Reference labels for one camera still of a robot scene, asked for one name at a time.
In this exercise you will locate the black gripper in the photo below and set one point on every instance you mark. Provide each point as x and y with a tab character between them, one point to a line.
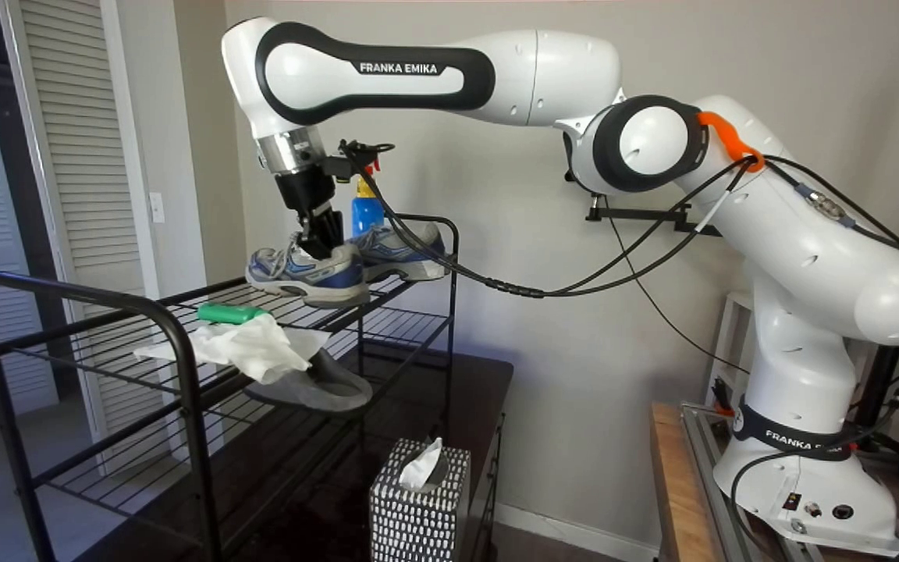
308	197

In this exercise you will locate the green shampoo bottle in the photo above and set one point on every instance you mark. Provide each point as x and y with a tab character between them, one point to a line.
226	314

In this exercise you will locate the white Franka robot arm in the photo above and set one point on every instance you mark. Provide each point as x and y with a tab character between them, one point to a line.
804	237

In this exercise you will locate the blue stain remover spray bottle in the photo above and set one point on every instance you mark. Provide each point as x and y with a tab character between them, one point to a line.
366	215

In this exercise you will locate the large crumpled white napkin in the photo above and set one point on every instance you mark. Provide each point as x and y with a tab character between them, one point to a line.
251	346

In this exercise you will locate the black metal shoe rack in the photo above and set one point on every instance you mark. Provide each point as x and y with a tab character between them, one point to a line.
187	417

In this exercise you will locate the white paper napkin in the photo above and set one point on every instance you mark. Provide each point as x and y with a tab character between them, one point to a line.
421	467

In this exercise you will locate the black white patterned napkin box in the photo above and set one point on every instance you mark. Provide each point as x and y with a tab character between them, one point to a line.
421	526

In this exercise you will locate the white blue running sneaker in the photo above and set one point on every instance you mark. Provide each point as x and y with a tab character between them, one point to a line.
310	278
403	263

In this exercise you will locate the grey fleece slipper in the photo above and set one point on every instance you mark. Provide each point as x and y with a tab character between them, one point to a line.
326	392

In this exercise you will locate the dark brown wooden dresser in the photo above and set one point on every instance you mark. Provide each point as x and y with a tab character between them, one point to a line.
461	408

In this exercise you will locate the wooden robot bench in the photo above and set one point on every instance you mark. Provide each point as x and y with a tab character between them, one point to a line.
671	489

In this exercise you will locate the white light switch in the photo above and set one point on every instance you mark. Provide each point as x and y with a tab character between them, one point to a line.
158	208

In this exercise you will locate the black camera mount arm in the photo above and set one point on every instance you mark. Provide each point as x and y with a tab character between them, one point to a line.
647	215

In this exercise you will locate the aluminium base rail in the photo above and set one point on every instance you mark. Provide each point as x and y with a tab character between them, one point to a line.
718	511

